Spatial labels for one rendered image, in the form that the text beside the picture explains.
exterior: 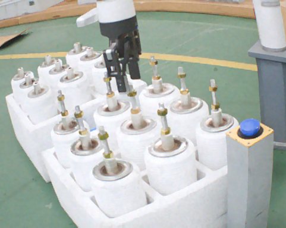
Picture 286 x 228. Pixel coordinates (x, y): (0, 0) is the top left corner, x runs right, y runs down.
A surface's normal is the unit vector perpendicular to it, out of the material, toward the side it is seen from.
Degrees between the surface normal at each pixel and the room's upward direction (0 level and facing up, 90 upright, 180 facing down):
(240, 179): 90
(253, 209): 90
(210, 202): 90
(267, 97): 90
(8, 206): 0
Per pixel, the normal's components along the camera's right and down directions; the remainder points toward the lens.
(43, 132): 0.50, 0.30
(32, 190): -0.18, -0.89
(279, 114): -0.55, 0.45
